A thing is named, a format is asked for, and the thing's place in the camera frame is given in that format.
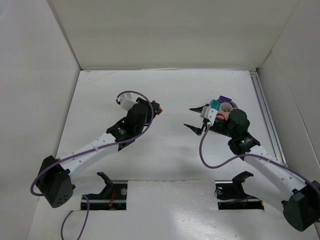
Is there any large teal lego brick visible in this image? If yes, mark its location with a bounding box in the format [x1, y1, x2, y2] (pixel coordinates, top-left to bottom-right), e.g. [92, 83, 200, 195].
[209, 99, 221, 111]

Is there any small brown lego brick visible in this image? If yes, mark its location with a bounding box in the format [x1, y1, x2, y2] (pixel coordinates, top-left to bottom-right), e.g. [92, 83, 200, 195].
[151, 100, 163, 115]

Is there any purple curved lego brick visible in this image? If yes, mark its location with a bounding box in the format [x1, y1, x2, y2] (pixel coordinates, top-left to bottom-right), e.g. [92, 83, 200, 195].
[217, 95, 232, 104]

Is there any orange curved lego piece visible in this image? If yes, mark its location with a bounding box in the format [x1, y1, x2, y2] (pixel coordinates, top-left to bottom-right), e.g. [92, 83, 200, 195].
[216, 113, 225, 120]

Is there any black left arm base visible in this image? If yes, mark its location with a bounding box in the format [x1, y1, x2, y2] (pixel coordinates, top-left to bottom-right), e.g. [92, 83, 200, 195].
[86, 172, 128, 211]

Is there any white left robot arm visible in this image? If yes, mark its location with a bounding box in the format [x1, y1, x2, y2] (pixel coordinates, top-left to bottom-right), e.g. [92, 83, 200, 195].
[35, 97, 162, 208]

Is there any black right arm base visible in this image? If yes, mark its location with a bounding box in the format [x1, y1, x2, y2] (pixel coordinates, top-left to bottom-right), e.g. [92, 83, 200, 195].
[214, 171, 265, 210]

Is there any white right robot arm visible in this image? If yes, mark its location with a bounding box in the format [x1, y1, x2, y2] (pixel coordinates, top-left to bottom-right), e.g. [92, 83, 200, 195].
[187, 104, 320, 232]

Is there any white round divided container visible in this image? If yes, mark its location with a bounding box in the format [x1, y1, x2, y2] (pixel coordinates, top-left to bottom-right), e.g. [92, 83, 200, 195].
[209, 99, 238, 121]

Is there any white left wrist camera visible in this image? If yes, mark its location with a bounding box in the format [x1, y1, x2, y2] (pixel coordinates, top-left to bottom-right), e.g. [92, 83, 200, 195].
[116, 92, 137, 111]

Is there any aluminium rail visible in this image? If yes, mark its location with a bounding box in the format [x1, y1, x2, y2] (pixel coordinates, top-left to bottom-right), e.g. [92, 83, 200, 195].
[249, 70, 288, 167]

